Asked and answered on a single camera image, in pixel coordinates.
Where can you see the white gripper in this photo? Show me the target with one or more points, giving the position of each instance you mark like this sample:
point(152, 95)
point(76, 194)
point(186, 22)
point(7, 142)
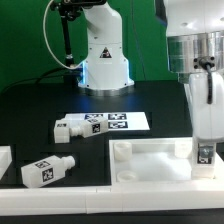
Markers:
point(207, 119)

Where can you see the white square table top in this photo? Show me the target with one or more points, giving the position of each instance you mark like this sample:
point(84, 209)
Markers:
point(151, 160)

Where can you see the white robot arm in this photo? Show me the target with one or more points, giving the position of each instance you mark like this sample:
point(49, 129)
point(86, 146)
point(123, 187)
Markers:
point(195, 51)

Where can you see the white U-shaped obstacle fence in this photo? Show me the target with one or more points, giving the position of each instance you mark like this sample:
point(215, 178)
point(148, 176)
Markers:
point(117, 197)

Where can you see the white sheet with tags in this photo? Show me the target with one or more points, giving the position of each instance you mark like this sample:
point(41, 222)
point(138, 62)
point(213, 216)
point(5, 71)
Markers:
point(116, 120)

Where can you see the white block at left edge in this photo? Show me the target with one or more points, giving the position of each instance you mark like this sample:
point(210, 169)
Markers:
point(5, 159)

